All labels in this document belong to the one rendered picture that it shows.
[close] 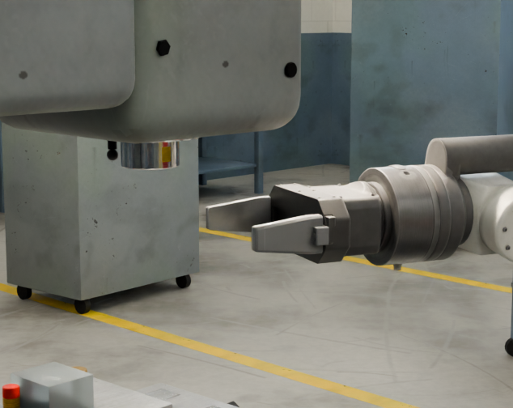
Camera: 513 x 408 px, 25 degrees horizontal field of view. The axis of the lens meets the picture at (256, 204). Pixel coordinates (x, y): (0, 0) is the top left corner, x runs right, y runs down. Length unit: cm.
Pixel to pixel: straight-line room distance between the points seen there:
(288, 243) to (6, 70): 32
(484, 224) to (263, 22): 30
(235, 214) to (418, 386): 353
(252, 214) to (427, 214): 16
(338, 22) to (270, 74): 991
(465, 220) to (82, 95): 42
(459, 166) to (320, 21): 970
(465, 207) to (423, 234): 5
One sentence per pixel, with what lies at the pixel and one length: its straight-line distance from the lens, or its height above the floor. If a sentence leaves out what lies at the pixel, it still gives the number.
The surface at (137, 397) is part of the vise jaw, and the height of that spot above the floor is 104.
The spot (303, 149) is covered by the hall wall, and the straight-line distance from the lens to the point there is 1065.
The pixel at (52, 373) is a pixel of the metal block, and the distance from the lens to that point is 113.
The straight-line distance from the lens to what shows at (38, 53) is 75.
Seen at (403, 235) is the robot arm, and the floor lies 121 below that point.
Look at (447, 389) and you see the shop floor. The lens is 453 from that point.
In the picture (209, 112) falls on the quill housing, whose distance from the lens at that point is 87.
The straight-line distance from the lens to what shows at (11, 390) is 112.
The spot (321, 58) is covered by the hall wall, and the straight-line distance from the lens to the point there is 1076.
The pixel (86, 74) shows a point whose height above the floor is 136.
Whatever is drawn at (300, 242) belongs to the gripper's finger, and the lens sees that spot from 96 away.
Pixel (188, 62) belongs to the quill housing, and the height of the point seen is 137.
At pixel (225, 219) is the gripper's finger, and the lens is 105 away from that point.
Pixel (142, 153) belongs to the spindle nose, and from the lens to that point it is 94.
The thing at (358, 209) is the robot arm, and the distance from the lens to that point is 100.
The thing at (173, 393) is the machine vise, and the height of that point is 100.
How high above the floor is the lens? 141
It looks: 9 degrees down
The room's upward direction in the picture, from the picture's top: straight up
